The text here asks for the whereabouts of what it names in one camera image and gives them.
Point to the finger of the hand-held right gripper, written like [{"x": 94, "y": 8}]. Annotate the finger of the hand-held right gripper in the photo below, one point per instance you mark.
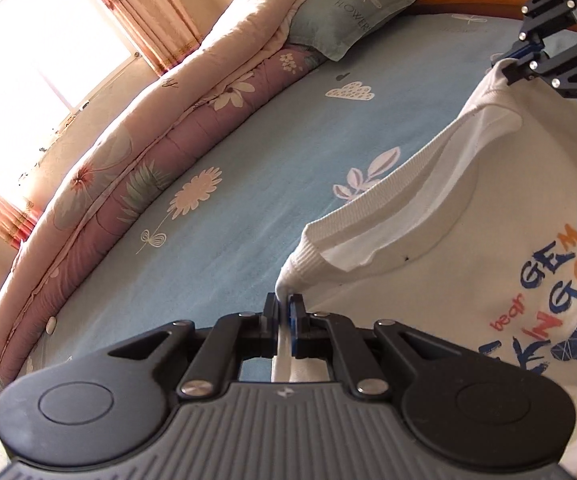
[
  {"x": 525, "y": 51},
  {"x": 523, "y": 72}
]

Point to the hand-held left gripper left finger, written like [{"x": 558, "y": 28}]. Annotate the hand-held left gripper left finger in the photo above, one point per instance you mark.
[{"x": 271, "y": 330}]

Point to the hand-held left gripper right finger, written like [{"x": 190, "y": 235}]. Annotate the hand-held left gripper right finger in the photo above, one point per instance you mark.
[{"x": 296, "y": 325}]

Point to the white printed long-sleeve shirt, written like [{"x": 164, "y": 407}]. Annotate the white printed long-sleeve shirt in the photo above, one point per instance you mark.
[{"x": 493, "y": 200}]

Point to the blue floral bed sheet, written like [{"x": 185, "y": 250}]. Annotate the blue floral bed sheet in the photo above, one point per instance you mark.
[{"x": 268, "y": 170}]

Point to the grey-blue printed pillow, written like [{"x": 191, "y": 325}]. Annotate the grey-blue printed pillow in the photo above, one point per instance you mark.
[{"x": 348, "y": 15}]

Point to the folded floral quilt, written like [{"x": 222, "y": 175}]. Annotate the folded floral quilt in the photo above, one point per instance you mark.
[{"x": 133, "y": 160}]

